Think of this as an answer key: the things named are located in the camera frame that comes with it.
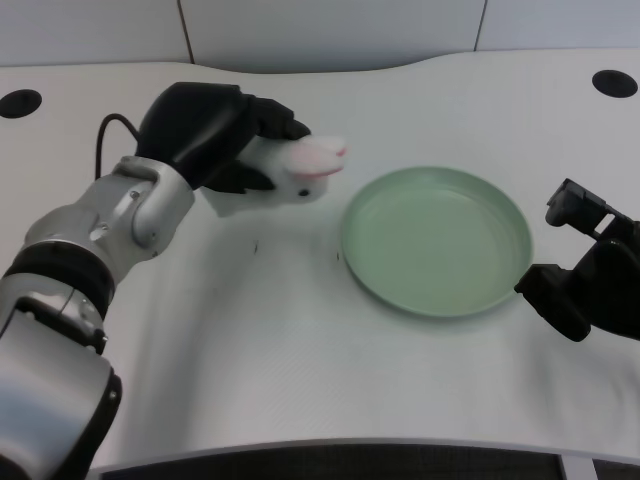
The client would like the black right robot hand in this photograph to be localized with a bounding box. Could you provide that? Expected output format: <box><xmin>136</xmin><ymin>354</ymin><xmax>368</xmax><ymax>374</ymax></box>
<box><xmin>513</xmin><ymin>177</ymin><xmax>640</xmax><ymax>343</ymax></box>

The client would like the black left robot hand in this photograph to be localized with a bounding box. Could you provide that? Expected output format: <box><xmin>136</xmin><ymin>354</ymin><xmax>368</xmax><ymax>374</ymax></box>
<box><xmin>136</xmin><ymin>81</ymin><xmax>312</xmax><ymax>195</ymax></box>

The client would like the white plush rabbit doll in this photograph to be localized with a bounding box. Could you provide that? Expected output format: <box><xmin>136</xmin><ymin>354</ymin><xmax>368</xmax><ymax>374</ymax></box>
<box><xmin>199</xmin><ymin>134</ymin><xmax>349</xmax><ymax>219</ymax></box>

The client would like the green round plate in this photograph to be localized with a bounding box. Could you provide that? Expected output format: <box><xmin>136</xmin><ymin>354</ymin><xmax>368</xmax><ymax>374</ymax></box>
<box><xmin>341</xmin><ymin>166</ymin><xmax>536</xmax><ymax>319</ymax></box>

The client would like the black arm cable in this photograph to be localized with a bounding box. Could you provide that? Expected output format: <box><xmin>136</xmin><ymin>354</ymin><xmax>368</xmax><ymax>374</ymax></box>
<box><xmin>94</xmin><ymin>113</ymin><xmax>142</xmax><ymax>180</ymax></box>

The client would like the black round cable grommet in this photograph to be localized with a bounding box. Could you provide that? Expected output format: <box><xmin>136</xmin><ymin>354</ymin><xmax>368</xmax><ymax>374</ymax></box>
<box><xmin>591</xmin><ymin>70</ymin><xmax>639</xmax><ymax>100</ymax></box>
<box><xmin>0</xmin><ymin>89</ymin><xmax>43</xmax><ymax>119</ymax></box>

